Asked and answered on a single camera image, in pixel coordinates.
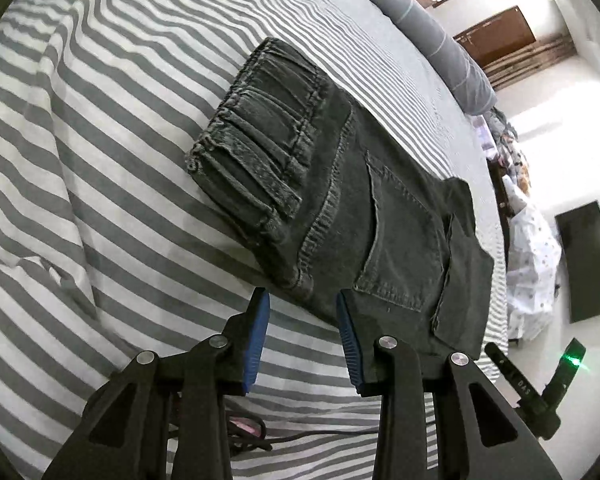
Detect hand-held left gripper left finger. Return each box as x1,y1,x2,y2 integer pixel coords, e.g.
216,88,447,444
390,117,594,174
42,287,272,480

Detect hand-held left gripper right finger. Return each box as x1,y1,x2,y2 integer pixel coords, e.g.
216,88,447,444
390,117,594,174
335,290,563,480

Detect dark grey denim pants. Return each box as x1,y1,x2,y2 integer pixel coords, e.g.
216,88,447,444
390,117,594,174
185,36,496,361

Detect white polka dot cloth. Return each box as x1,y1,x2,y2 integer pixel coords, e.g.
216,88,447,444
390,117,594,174
505,200,563,346

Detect black floor mat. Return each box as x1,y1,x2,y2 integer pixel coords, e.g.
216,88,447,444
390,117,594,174
555,201,600,324

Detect dark wooden low cabinet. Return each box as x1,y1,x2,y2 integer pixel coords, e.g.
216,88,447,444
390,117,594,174
487,157,511,241

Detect grey white striped bed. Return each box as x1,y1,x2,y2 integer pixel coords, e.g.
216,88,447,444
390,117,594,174
0,0,511,480

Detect pile of patterned clothes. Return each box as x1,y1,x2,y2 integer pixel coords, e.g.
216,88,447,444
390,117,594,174
472,107,531,201

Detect brown patterned curtain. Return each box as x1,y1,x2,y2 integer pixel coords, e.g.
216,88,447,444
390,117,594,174
485,35,576,92

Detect black cable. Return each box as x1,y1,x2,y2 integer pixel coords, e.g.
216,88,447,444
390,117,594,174
167,400,381,456

